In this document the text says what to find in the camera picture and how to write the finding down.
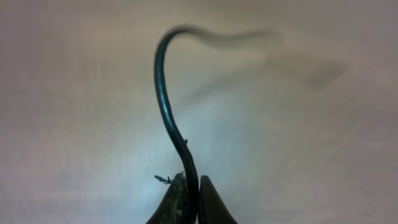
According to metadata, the black cable bundle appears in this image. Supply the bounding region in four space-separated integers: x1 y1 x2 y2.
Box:
154 24 280 224

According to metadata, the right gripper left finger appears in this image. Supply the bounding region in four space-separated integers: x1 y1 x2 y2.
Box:
146 172 188 224

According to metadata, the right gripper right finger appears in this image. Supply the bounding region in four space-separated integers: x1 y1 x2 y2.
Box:
198 175 238 224

